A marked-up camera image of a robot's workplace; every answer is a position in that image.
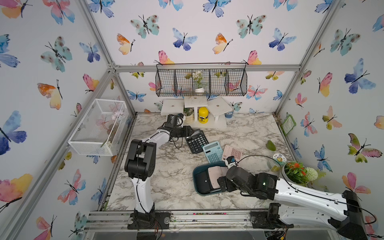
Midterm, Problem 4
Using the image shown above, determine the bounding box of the green framed card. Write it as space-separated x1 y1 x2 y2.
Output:
281 115 297 136

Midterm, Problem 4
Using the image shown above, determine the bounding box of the white mesh wall basket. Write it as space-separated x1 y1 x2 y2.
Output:
68 99 130 156

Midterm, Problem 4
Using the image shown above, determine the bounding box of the cream bubble plant pot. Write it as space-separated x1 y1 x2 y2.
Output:
183 108 195 122

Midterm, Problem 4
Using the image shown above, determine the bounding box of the flower bouquet pot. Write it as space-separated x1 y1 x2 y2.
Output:
283 162 319 187

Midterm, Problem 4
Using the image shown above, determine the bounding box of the black wire wall basket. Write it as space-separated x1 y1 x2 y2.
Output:
155 63 248 99

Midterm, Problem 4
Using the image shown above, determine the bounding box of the pink calculator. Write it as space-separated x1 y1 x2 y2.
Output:
208 166 228 189
222 145 243 161

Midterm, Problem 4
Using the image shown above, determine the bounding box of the small white flower pot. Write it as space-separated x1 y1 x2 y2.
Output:
192 71 205 93

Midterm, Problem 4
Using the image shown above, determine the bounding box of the dark teal storage tray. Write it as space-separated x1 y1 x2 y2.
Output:
193 161 228 196

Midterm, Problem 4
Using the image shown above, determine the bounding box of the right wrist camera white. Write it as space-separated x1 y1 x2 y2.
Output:
225 156 238 169

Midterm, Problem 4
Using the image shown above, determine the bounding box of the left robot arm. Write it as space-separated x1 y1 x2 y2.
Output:
124 114 194 230

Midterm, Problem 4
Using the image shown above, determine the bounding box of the blue can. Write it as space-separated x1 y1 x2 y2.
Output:
225 111 234 119

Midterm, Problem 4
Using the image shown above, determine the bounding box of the black calculator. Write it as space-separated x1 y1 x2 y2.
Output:
196 170 213 194
186 129 209 154

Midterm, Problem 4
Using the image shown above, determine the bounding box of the aluminium front rail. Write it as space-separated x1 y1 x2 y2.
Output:
85 207 332 233

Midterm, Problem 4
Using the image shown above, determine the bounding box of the white wooden riser shelf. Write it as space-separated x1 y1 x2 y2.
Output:
161 96 234 129

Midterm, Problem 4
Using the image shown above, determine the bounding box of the round sticker roll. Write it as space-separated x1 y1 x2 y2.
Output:
273 153 287 166

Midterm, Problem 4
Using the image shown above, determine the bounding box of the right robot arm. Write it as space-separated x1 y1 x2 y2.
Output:
217 166 368 240

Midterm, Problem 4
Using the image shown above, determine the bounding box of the light blue calculator lower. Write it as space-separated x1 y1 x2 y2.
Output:
203 141 223 164

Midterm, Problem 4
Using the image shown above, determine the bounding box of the yellow plastic jar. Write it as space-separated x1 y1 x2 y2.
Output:
198 107 209 124

